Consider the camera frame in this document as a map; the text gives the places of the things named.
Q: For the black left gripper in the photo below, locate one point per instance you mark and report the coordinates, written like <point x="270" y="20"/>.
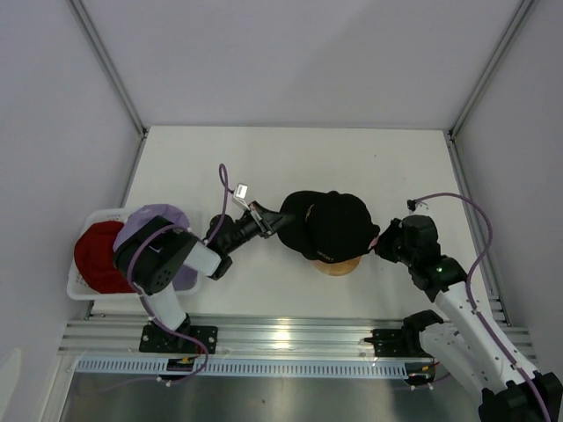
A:
<point x="262" y="218"/>

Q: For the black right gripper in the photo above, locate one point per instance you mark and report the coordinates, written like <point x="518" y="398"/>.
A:
<point x="382" y="246"/>

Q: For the black cap gold logo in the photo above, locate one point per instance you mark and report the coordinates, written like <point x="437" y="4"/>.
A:
<point x="328" y="227"/>

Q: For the lilac cap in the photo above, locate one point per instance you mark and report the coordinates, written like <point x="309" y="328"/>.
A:
<point x="186" y="278"/>

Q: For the red cap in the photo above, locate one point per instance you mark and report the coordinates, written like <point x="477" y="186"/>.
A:
<point x="93" y="257"/>

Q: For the pink cap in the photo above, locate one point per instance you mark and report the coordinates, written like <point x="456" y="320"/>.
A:
<point x="373" y="244"/>

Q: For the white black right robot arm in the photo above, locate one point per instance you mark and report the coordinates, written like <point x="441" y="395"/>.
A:
<point x="470" y="345"/>

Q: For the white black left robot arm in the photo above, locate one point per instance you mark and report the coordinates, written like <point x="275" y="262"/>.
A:
<point x="157" y="244"/>

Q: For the wooden hat stand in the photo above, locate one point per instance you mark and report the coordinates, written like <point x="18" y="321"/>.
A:
<point x="337" y="269"/>

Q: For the white plastic bin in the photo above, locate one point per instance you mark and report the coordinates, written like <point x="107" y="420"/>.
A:
<point x="77" y="288"/>

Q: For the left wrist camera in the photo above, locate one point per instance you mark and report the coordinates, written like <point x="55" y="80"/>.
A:
<point x="239" y="196"/>

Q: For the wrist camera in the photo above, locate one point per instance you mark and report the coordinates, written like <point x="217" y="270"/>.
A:
<point x="239" y="196"/>
<point x="417" y="207"/>

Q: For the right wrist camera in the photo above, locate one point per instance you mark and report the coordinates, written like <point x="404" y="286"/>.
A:
<point x="417" y="207"/>

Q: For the black right mounting bracket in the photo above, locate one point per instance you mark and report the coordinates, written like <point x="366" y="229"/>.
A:
<point x="387" y="343"/>

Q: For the black mounting bracket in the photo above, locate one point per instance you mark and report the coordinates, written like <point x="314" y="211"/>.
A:
<point x="156" y="340"/>
<point x="387" y="343"/>

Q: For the black left mounting bracket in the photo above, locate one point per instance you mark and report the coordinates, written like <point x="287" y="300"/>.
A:
<point x="156" y="340"/>

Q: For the white slotted cable duct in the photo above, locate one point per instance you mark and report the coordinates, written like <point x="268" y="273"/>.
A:
<point x="284" y="368"/>

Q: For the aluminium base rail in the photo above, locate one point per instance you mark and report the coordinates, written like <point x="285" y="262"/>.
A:
<point x="239" y="337"/>

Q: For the aluminium frame post left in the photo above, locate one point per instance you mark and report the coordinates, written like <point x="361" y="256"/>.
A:
<point x="98" y="47"/>

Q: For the aluminium frame post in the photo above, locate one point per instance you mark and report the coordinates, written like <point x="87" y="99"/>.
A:
<point x="98" y="47"/>
<point x="502" y="46"/>

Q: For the aluminium frame post right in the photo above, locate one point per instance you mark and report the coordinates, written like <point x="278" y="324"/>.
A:
<point x="502" y="46"/>

